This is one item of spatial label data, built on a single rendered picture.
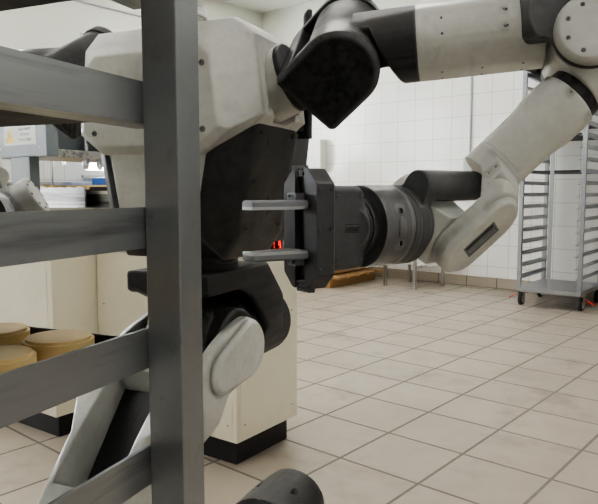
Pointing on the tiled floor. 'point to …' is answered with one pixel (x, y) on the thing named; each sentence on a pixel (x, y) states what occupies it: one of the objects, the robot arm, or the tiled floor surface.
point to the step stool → (414, 272)
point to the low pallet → (353, 277)
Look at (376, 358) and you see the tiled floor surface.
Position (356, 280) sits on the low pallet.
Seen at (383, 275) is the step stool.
